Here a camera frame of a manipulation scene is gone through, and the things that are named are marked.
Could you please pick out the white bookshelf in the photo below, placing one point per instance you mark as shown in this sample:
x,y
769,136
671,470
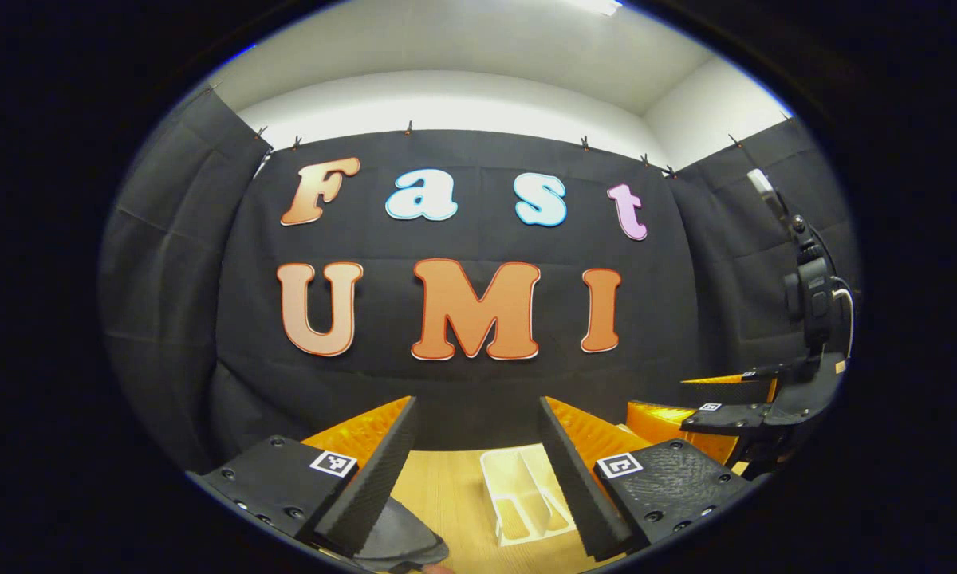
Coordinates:
x,y
502,478

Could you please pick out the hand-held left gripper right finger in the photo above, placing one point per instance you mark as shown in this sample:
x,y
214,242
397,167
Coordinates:
x,y
574,478

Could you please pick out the grey schoolbag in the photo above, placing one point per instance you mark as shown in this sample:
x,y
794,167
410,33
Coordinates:
x,y
403,534

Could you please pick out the black backdrop cloth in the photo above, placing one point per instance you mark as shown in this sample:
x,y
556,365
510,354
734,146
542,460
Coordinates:
x,y
462,383

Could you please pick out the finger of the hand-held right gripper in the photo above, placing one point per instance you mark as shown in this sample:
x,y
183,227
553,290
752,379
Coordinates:
x,y
746,392
734,418

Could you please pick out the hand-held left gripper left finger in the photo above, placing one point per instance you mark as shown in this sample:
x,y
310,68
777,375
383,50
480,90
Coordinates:
x,y
383,470

